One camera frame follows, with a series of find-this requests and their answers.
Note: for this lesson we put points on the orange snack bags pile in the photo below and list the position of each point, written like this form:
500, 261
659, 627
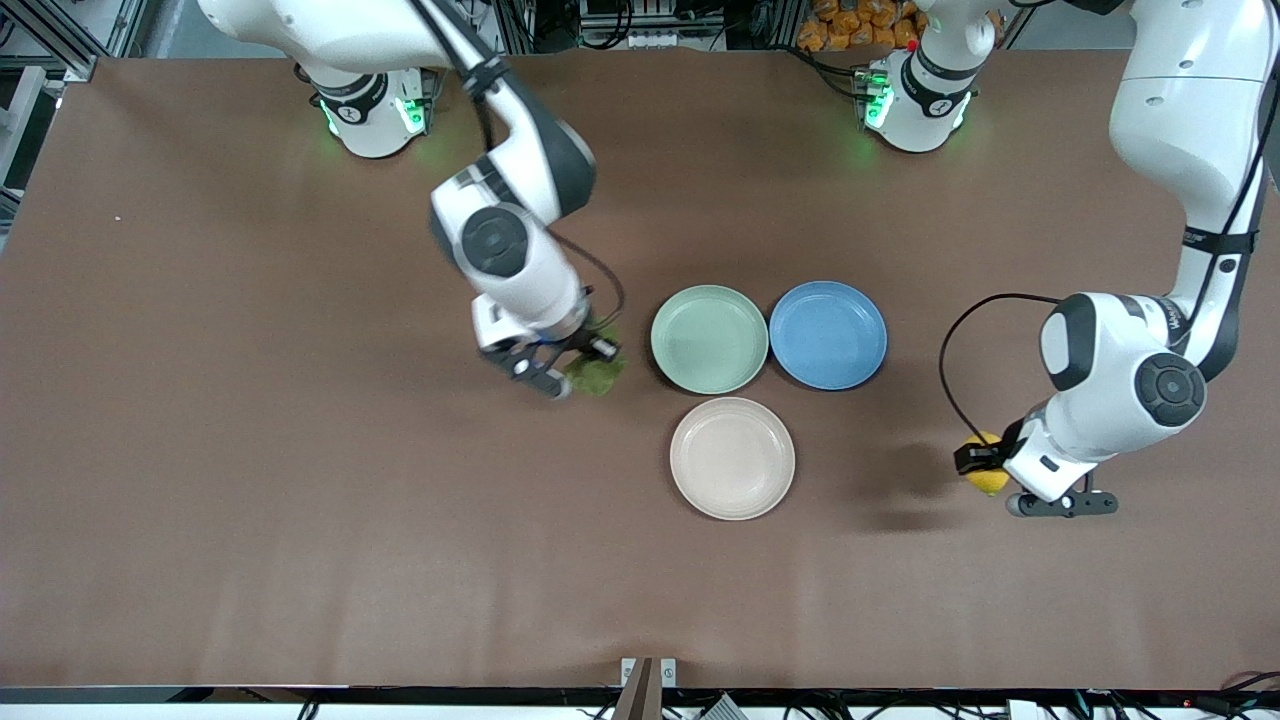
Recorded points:
860, 25

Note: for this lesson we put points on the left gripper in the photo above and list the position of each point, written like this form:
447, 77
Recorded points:
981, 455

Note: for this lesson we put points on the pale green round plate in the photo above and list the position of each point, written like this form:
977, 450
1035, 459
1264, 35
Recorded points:
710, 340

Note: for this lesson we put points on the blue round plate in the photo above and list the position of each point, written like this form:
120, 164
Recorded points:
828, 335

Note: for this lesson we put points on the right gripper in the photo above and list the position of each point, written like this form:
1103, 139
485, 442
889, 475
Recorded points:
577, 345

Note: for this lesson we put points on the green lettuce leaf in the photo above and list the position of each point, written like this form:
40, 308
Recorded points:
600, 380

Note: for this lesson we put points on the metal equipment rack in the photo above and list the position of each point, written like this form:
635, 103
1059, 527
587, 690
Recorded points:
650, 20

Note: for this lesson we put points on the grey aluminium frame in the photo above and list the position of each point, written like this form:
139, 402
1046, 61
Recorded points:
50, 40

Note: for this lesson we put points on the brown wedge board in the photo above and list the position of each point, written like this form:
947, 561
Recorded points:
636, 695

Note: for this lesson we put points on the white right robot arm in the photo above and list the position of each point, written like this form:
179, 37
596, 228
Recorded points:
520, 150

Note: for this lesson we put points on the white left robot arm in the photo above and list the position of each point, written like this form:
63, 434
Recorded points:
1170, 120

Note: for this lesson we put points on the yellow lemon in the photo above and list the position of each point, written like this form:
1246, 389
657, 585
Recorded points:
990, 484

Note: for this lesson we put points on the beige round plate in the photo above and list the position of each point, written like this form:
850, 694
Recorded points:
732, 458

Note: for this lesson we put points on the silver table edge bracket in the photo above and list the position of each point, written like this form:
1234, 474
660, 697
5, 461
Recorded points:
668, 672

